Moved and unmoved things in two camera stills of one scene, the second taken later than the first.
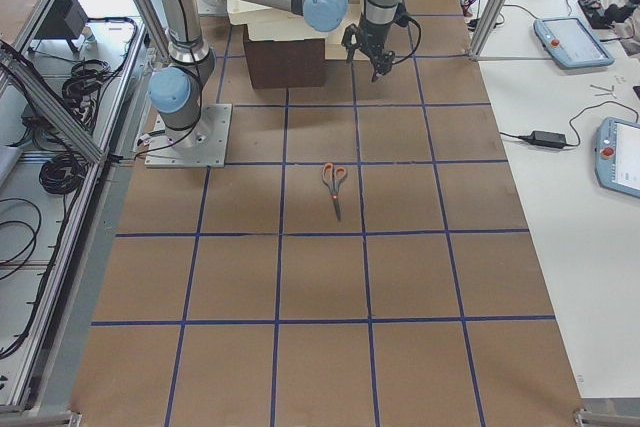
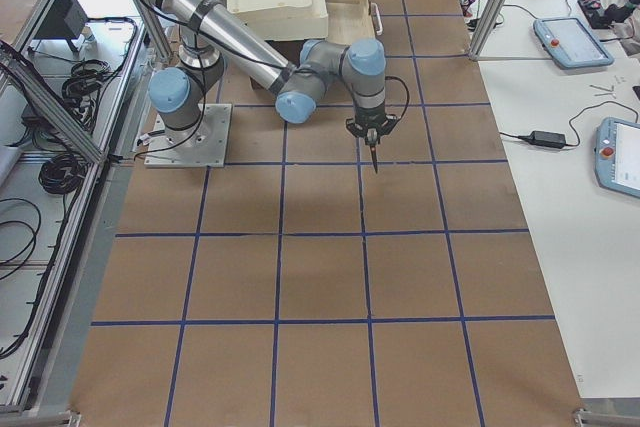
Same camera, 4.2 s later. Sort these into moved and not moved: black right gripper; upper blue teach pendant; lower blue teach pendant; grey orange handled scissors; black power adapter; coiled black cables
Moved: grey orange handled scissors; black right gripper
Not moved: lower blue teach pendant; black power adapter; coiled black cables; upper blue teach pendant
